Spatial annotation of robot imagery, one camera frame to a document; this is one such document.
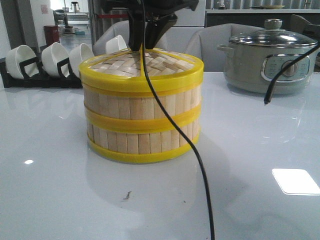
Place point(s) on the red trash bin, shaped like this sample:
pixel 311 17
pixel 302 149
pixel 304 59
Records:
pixel 51 33

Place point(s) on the white bowl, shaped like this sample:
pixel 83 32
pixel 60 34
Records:
pixel 51 55
pixel 115 44
pixel 14 57
pixel 79 54

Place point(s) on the bamboo steamer drawer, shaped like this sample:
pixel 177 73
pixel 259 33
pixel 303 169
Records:
pixel 139 112
pixel 137 148

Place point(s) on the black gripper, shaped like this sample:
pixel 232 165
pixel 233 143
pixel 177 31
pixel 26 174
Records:
pixel 161 14

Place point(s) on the black dish rack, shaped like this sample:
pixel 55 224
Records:
pixel 34 75

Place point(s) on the woven bamboo steamer lid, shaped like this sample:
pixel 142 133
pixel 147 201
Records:
pixel 121 73

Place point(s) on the grey-green electric pot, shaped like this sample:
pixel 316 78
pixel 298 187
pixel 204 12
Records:
pixel 252 68

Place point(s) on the glass pot lid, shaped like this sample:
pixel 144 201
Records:
pixel 272 35

